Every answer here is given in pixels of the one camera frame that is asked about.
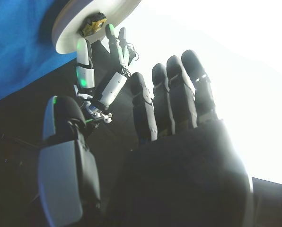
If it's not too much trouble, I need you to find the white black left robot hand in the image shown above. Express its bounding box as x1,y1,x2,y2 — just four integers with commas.
38,49,254,227

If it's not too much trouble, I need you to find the yellow toy car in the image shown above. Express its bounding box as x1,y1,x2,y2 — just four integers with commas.
80,12,107,37

